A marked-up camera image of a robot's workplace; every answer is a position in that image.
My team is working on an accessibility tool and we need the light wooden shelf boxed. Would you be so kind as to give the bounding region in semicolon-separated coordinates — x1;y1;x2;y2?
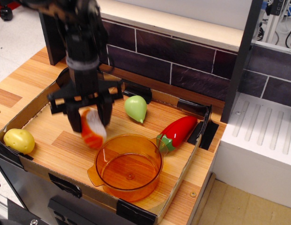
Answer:
98;0;244;52

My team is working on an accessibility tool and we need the white ridged drainboard sink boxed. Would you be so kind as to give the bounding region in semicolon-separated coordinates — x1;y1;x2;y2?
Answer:
213;94;291;208

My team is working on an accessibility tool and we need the orange transparent plastic pot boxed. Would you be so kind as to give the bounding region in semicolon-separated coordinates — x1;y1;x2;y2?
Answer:
87;134;168;202

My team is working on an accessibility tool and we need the green toy pear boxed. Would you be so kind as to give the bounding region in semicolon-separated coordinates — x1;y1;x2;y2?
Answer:
124;95;147;124

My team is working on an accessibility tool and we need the orange white toy sushi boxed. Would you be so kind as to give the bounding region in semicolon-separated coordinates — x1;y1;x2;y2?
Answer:
81;109;107;149

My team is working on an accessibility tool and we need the cardboard fence with black tape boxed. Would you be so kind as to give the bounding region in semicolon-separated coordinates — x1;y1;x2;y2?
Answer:
0;65;214;225

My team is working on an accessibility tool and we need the yellow toy potato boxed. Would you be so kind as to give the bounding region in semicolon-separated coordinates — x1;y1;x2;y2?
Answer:
3;128;35;155

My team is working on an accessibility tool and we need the dark grey vertical post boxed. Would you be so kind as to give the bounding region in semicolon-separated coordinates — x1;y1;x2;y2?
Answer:
221;0;263;123

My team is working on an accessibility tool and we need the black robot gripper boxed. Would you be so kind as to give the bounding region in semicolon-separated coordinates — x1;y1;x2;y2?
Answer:
47;66;123;133

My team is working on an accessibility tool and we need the red toy chili pepper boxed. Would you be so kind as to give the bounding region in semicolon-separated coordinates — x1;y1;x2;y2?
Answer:
156;116;198;152

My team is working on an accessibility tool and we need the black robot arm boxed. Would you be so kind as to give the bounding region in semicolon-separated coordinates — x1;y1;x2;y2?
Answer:
19;0;123;133

